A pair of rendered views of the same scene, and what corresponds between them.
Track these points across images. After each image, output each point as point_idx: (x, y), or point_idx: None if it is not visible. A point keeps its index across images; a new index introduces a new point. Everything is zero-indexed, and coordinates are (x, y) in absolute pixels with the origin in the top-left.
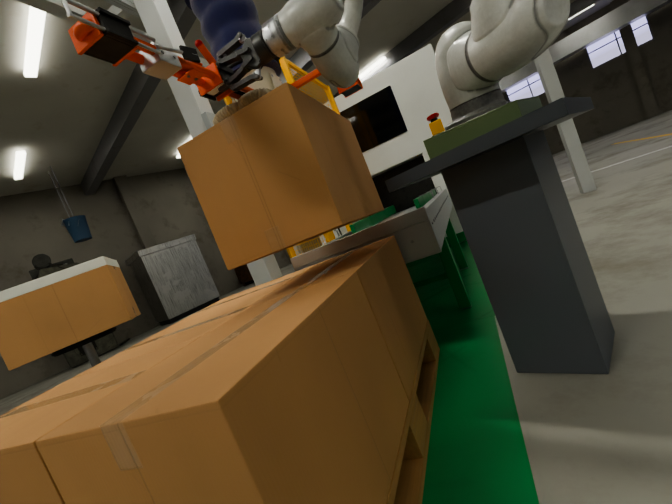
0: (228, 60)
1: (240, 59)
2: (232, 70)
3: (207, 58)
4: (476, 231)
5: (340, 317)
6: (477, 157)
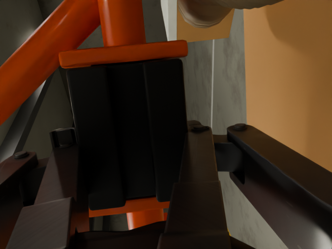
0: (88, 222)
1: (77, 204)
2: (78, 78)
3: (5, 119)
4: None
5: None
6: None
